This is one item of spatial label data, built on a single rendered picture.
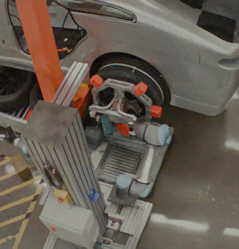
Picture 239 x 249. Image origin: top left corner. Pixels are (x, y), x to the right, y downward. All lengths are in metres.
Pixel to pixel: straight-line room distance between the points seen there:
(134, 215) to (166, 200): 0.90
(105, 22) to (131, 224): 1.67
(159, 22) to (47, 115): 1.32
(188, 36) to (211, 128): 1.73
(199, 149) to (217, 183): 0.49
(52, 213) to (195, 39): 1.69
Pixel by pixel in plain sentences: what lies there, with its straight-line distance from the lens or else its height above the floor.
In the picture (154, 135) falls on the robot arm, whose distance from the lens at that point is 2.68.
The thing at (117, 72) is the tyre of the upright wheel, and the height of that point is 1.18.
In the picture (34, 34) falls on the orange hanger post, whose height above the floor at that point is 1.92.
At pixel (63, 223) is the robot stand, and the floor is 1.23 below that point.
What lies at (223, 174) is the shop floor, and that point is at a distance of 4.05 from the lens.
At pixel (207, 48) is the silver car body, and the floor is 1.60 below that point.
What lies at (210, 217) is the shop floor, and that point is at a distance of 3.82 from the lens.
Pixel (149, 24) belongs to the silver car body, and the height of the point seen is 1.70.
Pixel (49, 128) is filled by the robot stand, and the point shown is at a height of 2.03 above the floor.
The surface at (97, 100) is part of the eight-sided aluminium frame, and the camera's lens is 3.49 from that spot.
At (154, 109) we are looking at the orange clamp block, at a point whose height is 0.88.
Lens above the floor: 3.55
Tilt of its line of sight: 55 degrees down
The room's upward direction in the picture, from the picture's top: 8 degrees counter-clockwise
